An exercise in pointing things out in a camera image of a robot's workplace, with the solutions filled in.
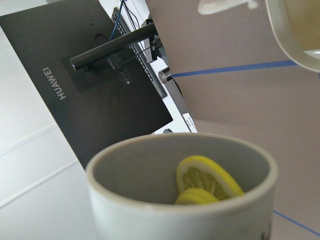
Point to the white mug grey inside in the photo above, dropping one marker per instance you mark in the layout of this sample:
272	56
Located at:
132	187

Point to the black computer mouse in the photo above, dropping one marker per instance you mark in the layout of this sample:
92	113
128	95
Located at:
167	130

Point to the black computer monitor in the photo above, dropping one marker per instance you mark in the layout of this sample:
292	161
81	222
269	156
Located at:
113	100

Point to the black monitor stand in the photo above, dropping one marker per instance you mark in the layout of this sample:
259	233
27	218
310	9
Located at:
147	46

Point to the cream plastic basket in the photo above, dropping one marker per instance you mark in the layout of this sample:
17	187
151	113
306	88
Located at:
296	27

